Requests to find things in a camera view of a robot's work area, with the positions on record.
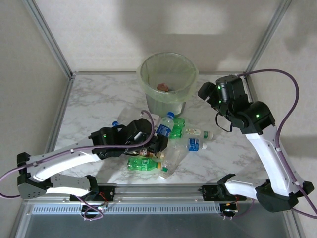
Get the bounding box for aluminium frame post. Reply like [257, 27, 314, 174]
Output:
[21, 0, 75, 77]
[244, 0, 293, 76]

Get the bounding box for blue-capped clear bottle blue label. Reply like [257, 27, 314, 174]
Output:
[154, 111, 176, 138]

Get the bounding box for large clear bottle green cap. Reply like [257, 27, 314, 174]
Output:
[158, 146, 188, 179]

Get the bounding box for metal mesh bin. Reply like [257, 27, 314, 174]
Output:
[136, 51, 199, 119]

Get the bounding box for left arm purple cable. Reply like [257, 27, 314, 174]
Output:
[0, 110, 155, 221]

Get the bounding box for brown tea bottle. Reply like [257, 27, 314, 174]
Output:
[131, 147, 166, 160]

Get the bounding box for orange bottle red label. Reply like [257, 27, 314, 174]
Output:
[157, 82, 171, 93]

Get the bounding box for white-capped clear bottle blue label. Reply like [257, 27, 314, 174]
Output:
[173, 137, 208, 152]

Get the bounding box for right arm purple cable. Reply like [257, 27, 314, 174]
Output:
[222, 69, 317, 221]

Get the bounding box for slotted grey cable duct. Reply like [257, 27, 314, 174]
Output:
[32, 203, 221, 215]

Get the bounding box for clear bottle white flower label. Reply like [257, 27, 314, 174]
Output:
[185, 127, 214, 141]

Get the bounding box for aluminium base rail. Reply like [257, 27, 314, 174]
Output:
[23, 182, 294, 205]

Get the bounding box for pale green bin liner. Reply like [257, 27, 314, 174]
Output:
[136, 51, 200, 104]

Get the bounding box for aluminium frame leg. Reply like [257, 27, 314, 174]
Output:
[282, 208, 307, 238]
[8, 203, 34, 238]

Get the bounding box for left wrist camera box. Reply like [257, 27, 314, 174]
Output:
[147, 113, 160, 126]

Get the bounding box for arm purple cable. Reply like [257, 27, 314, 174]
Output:
[222, 69, 317, 221]
[0, 110, 155, 221]

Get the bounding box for thin black cable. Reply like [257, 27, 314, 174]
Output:
[214, 111, 234, 132]

